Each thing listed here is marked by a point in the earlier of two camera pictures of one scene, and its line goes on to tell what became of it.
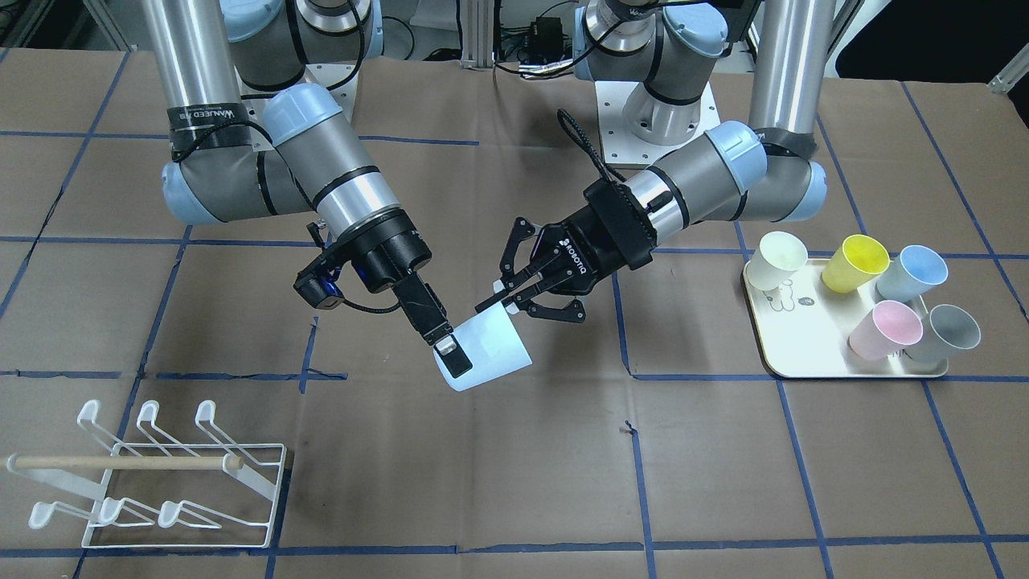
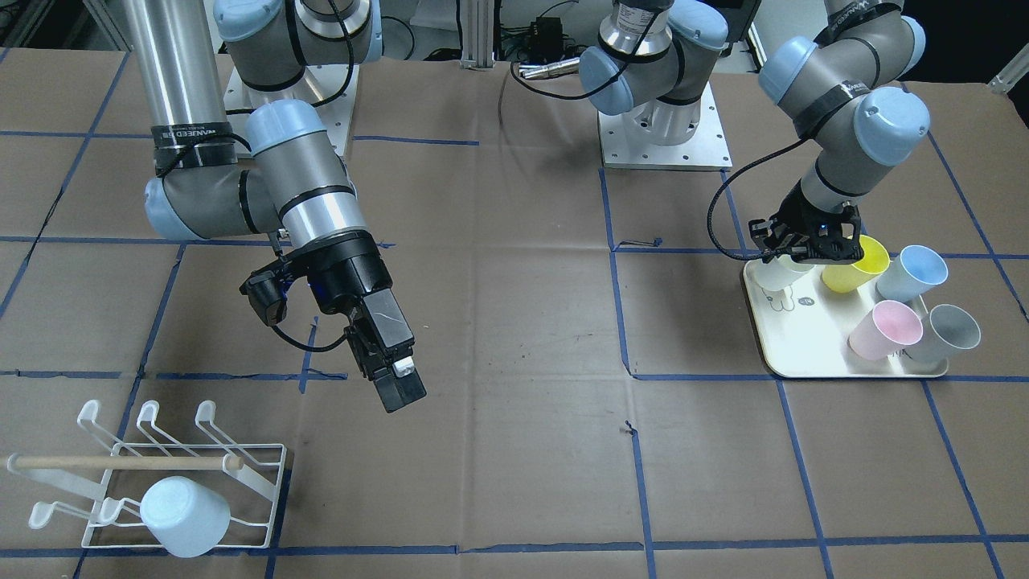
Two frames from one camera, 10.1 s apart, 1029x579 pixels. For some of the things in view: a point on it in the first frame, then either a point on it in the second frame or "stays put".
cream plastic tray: (805, 328) stays put
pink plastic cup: (891, 326) stays put
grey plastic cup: (947, 330) stays put
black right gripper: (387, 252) to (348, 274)
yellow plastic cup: (855, 265) stays put
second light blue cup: (917, 270) stays put
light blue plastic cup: (494, 346) to (186, 519)
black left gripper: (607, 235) to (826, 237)
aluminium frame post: (477, 18) stays put
